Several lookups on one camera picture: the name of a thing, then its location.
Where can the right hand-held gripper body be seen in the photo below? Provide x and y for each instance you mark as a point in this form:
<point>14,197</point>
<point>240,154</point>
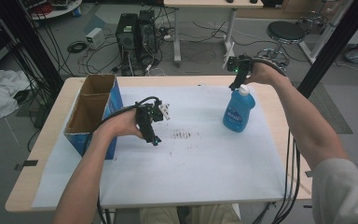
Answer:
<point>240,63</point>

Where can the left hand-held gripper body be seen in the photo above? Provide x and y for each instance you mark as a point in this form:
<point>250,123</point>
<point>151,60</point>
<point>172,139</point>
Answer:
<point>149,112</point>

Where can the blue bottle with white cap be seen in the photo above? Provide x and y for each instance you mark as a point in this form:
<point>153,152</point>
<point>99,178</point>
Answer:
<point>238,112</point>

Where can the blue cardboard box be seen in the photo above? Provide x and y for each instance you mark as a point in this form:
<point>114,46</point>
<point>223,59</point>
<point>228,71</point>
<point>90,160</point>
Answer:
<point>88,105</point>

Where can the person's right hand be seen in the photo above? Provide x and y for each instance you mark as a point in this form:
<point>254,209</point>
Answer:
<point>265,74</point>

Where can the person's left hand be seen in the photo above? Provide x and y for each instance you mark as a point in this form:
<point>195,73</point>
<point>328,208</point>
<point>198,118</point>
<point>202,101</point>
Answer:
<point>122,123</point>

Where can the black round stool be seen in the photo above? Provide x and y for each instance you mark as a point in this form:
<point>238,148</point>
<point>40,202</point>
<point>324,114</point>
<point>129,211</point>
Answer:
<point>286,32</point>

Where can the white paper mat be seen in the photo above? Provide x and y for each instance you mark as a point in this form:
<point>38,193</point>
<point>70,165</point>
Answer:
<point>199,168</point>

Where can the wooden desk with white legs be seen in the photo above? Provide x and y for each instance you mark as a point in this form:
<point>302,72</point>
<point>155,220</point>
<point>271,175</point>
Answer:
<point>211,3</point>

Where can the black computer tower green label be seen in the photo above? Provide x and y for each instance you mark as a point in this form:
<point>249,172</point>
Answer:
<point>126,40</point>

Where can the white metal stand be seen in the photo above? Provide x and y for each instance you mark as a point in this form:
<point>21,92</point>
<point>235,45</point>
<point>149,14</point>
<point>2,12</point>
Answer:
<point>326,34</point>

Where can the small white box device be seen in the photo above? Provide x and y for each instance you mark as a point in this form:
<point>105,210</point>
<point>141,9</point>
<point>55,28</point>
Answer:
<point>94,38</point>

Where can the grey floor mat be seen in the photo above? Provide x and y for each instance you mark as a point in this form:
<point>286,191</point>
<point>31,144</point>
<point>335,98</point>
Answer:
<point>329,109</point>

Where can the light wooden table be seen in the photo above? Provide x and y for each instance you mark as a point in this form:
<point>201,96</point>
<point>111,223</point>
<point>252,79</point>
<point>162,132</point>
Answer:
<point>56,124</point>

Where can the black tape strip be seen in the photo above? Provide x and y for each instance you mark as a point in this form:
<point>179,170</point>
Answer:
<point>26,164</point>

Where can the round white table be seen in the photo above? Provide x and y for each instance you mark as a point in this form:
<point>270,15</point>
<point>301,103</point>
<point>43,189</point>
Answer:
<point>57,11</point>

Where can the crumpled white cloth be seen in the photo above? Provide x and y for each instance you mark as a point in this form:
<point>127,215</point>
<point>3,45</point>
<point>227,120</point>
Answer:
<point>0,93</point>

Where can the grey shirt sleeve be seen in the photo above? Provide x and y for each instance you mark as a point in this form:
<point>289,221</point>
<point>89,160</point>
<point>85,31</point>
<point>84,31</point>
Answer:
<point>345,196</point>

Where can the black frame pole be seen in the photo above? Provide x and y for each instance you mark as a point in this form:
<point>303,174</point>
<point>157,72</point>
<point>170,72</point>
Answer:
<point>332,46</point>
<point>31,43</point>

